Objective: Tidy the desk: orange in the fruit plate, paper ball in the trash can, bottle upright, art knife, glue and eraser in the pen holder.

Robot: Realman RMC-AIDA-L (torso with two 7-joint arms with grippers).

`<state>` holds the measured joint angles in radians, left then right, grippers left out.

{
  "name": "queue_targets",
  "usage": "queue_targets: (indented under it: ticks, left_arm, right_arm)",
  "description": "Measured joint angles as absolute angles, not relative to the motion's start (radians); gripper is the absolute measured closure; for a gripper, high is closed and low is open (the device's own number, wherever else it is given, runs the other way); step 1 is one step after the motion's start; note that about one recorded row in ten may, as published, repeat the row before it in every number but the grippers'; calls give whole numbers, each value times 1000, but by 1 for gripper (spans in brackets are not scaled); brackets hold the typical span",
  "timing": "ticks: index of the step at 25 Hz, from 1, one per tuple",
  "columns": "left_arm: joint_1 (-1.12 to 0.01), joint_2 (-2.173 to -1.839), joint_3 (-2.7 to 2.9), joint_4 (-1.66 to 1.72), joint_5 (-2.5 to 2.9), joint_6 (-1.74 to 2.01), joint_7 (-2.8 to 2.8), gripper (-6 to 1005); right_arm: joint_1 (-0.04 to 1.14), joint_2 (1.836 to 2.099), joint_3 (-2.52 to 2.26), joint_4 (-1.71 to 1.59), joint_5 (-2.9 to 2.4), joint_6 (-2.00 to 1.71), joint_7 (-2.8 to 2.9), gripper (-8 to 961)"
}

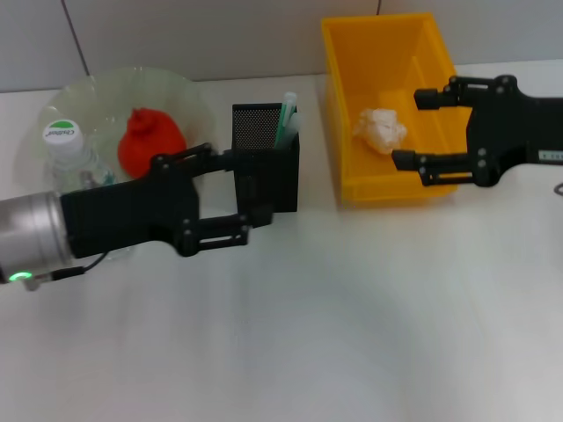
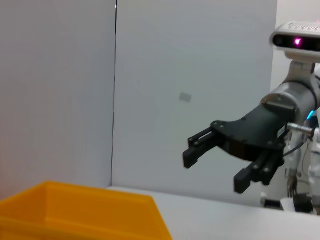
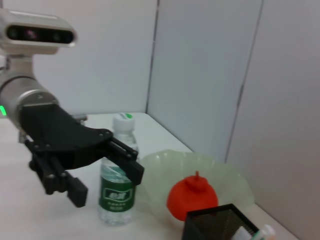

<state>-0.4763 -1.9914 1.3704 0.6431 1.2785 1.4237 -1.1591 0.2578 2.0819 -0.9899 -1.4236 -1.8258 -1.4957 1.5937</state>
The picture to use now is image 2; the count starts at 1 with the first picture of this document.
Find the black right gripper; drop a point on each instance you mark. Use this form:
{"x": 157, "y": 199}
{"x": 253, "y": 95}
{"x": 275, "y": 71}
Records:
{"x": 260, "y": 132}

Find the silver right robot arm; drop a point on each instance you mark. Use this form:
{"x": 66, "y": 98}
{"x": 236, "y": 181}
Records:
{"x": 295, "y": 97}

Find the yellow plastic bin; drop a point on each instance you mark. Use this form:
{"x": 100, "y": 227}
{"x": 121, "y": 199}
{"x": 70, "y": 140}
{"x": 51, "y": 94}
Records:
{"x": 75, "y": 215}

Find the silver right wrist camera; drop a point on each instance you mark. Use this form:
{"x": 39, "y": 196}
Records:
{"x": 297, "y": 42}

